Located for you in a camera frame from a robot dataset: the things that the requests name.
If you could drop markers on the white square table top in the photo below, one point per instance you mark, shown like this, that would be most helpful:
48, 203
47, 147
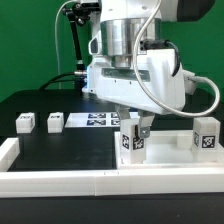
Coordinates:
172, 149

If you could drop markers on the white marker sheet with tags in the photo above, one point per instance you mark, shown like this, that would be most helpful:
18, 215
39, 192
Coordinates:
93, 119

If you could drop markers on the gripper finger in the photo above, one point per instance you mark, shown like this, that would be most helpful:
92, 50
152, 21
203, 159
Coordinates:
123, 112
144, 125

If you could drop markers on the white U-shaped obstacle fence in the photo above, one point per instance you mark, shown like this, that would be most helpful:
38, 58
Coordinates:
104, 182

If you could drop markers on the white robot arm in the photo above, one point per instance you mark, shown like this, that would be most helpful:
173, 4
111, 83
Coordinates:
132, 65

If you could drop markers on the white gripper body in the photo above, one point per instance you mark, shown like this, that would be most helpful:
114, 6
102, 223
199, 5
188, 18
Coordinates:
120, 86

